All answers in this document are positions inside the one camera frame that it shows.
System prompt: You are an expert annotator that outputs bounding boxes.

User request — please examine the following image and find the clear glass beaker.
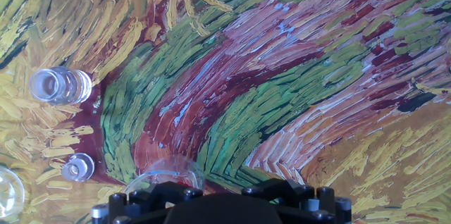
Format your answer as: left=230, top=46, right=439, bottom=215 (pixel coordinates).
left=0, top=166, right=26, bottom=223
left=122, top=154, right=206, bottom=197

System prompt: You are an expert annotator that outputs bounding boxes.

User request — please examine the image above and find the small clear glass vial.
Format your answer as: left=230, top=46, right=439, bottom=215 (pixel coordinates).
left=61, top=152, right=96, bottom=183

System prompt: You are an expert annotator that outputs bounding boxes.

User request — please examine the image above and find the Van Gogh painting tablecloth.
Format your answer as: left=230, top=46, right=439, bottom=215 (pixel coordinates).
left=0, top=0, right=451, bottom=224

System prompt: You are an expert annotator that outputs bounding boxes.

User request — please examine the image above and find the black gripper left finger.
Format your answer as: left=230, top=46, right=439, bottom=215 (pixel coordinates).
left=91, top=180, right=205, bottom=224

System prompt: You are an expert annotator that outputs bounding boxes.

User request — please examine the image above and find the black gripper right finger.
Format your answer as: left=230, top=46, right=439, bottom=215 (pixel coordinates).
left=241, top=178, right=353, bottom=224

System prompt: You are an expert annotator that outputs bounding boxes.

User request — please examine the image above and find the clear glass bottle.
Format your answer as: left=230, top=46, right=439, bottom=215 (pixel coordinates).
left=28, top=66, right=93, bottom=106

